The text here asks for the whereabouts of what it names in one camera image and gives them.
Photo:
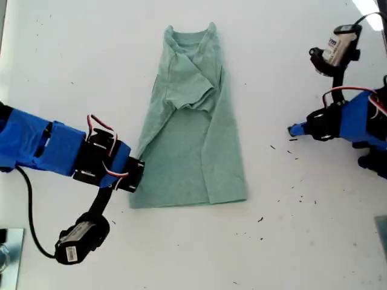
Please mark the mint green t-shirt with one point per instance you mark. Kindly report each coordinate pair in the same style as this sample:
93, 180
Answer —
187, 151

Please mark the black clamp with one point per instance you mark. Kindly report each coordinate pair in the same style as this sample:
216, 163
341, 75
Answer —
3, 235

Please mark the shiny steel plate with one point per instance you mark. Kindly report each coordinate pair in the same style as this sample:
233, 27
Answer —
13, 259

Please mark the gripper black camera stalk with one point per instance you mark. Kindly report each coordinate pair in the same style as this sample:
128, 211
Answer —
338, 81
101, 202

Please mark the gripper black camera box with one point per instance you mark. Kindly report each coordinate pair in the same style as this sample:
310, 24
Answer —
340, 45
78, 241

